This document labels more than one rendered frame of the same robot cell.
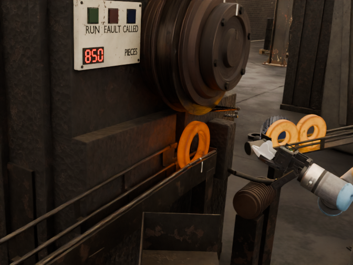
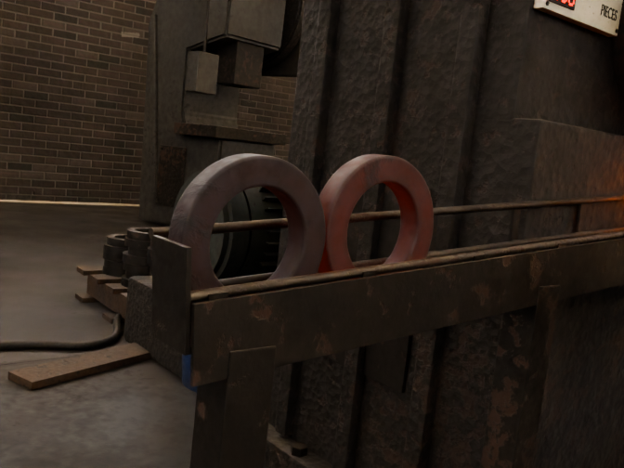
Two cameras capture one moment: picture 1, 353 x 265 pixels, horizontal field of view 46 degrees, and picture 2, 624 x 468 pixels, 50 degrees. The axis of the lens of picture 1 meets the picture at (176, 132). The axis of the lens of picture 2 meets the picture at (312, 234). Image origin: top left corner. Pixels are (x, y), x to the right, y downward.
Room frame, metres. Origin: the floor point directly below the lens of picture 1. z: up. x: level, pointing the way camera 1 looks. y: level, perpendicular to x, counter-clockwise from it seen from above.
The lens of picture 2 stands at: (-0.14, 0.22, 0.78)
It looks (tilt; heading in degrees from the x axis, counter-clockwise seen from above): 7 degrees down; 19
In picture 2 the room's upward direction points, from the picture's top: 6 degrees clockwise
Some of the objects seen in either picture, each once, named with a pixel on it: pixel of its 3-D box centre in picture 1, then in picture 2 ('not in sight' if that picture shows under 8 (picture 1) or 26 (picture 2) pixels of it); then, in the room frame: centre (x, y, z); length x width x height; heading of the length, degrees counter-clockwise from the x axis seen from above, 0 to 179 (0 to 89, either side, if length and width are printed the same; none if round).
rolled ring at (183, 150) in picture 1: (194, 146); not in sight; (1.45, -0.07, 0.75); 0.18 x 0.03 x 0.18; 149
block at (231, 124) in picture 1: (218, 148); not in sight; (1.65, -0.18, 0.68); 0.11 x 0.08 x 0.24; 58
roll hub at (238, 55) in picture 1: (227, 48); not in sight; (1.40, -0.15, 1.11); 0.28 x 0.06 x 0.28; 148
